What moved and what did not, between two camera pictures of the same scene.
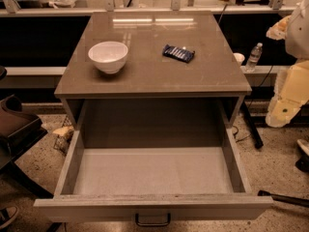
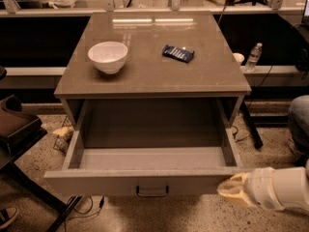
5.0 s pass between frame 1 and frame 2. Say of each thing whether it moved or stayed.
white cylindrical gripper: moved
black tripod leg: stayed
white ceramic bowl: stayed
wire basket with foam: stayed
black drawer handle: moved
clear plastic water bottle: stayed
